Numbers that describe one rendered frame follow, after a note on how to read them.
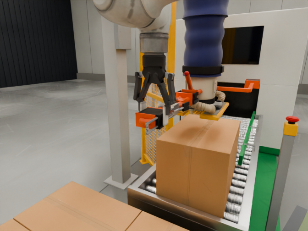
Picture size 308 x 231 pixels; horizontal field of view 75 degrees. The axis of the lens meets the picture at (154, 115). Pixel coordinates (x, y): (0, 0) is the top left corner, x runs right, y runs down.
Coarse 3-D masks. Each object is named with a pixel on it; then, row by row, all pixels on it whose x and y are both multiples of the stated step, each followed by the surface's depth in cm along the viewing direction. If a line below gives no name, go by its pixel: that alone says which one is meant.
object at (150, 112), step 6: (150, 108) 72; (156, 108) 72; (138, 114) 67; (144, 114) 66; (150, 114) 65; (156, 114) 65; (138, 120) 68; (138, 126) 68; (144, 126) 67; (150, 126) 66
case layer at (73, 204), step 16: (64, 192) 132; (80, 192) 132; (96, 192) 132; (32, 208) 118; (48, 208) 118; (64, 208) 118; (80, 208) 118; (96, 208) 118; (112, 208) 118; (128, 208) 118; (16, 224) 107; (32, 224) 107; (48, 224) 107; (64, 224) 107; (80, 224) 107; (96, 224) 107; (112, 224) 107; (128, 224) 107; (144, 224) 107; (160, 224) 107
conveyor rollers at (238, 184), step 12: (240, 120) 286; (240, 132) 238; (252, 132) 239; (240, 144) 205; (252, 144) 208; (240, 168) 165; (240, 180) 149; (240, 192) 133; (228, 204) 121; (240, 204) 125; (228, 216) 112
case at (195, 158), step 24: (192, 120) 149; (168, 144) 112; (192, 144) 107; (216, 144) 107; (168, 168) 116; (192, 168) 108; (216, 168) 102; (168, 192) 120; (192, 192) 112; (216, 192) 105
